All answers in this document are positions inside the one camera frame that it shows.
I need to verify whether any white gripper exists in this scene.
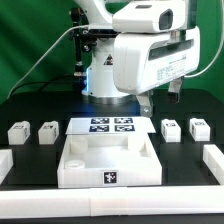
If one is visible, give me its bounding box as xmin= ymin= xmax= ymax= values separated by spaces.
xmin=113 ymin=28 xmax=200 ymax=118

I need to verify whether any white square tabletop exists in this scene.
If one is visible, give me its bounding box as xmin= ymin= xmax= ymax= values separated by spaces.
xmin=57 ymin=134 xmax=162 ymax=188

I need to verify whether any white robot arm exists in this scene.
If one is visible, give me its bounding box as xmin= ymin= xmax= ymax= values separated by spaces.
xmin=71 ymin=0 xmax=200 ymax=117

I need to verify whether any white right fence piece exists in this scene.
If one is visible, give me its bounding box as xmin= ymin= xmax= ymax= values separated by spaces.
xmin=203 ymin=144 xmax=224 ymax=185

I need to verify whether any white fence piece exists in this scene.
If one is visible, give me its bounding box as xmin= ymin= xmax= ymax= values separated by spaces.
xmin=203 ymin=144 xmax=224 ymax=185
xmin=0 ymin=149 xmax=13 ymax=185

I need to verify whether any white sheet with markers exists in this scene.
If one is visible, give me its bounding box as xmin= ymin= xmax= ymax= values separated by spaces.
xmin=66 ymin=116 xmax=155 ymax=135

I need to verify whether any white front fence bar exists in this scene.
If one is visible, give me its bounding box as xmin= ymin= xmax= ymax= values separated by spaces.
xmin=0 ymin=185 xmax=224 ymax=219

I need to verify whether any white left fence piece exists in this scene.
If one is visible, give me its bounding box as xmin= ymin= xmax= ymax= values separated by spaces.
xmin=0 ymin=149 xmax=13 ymax=185

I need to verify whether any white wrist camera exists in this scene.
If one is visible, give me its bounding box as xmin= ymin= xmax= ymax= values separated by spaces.
xmin=112 ymin=0 xmax=186 ymax=33

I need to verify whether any white cable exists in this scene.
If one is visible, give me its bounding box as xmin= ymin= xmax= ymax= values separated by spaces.
xmin=7 ymin=24 xmax=90 ymax=100

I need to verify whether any black cable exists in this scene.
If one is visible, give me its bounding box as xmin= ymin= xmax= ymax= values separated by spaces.
xmin=9 ymin=73 xmax=84 ymax=98

